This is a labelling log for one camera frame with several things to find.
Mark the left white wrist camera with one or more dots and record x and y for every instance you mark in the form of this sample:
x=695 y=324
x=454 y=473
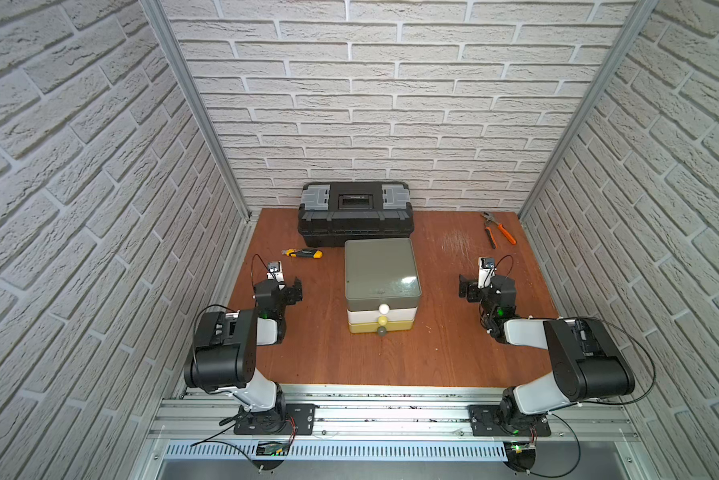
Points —
x=275 y=272

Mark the yellow black utility knife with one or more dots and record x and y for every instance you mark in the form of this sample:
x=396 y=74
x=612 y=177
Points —
x=303 y=253

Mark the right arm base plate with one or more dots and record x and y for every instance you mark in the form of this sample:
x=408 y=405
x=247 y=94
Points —
x=494 y=420

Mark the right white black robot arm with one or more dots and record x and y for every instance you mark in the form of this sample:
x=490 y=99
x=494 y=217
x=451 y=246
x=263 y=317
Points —
x=585 y=363

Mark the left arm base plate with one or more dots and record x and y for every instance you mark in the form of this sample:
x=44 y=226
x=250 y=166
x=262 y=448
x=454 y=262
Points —
x=273 y=419

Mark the black plastic toolbox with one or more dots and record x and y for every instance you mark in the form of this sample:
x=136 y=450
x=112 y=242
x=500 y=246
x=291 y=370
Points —
x=332 y=213

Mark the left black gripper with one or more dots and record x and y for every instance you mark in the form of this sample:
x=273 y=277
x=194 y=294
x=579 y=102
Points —
x=290 y=291

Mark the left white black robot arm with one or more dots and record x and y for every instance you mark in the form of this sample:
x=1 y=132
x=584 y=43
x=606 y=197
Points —
x=222 y=359

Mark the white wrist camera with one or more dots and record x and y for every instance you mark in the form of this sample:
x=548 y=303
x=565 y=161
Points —
x=486 y=271
x=275 y=272

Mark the grey three-drawer storage box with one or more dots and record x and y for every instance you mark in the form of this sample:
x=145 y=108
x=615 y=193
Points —
x=382 y=285

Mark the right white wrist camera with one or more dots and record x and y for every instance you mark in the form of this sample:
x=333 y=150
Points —
x=486 y=271

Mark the orange handled pliers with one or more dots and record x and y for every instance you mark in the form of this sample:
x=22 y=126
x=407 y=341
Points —
x=491 y=222

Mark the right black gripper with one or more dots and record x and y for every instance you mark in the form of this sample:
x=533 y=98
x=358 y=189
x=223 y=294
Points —
x=465 y=285

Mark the aluminium front rail frame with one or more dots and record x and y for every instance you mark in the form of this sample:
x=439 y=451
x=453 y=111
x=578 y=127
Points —
x=383 y=423

